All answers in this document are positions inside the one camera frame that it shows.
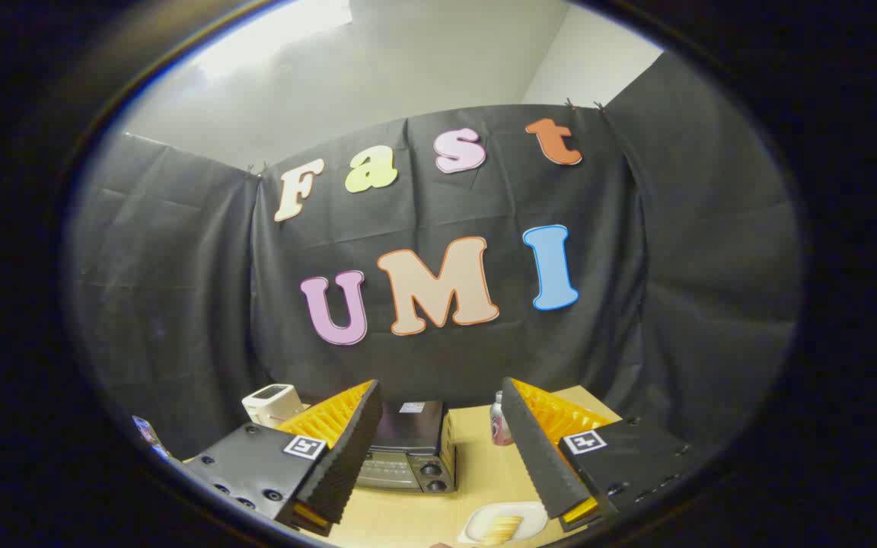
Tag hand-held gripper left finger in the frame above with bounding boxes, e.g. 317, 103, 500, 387
180, 379, 383, 537

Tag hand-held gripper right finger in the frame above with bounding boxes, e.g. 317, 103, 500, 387
501, 377, 702, 534

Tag black toaster oven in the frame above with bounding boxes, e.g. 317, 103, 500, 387
355, 401, 458, 494

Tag ridged bread roll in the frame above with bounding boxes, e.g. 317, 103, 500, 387
484, 515, 525, 546

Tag white pop-up toaster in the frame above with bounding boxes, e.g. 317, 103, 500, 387
241, 384, 306, 427

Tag white square plate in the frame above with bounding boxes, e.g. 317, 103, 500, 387
458, 501, 550, 546

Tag colourful flat object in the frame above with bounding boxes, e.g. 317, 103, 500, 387
132, 415, 173, 460

